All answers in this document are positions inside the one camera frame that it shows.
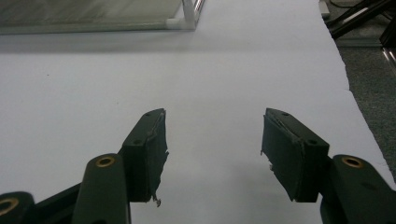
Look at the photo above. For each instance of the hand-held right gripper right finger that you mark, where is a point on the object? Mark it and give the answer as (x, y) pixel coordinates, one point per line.
(291, 161)

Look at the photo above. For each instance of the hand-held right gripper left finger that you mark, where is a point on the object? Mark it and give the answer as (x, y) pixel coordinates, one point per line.
(144, 161)

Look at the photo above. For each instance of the metal two-tier shoe rack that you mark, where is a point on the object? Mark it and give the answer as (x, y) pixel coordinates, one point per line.
(93, 12)

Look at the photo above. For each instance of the black stand legs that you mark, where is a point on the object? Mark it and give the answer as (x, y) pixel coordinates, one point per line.
(358, 18)

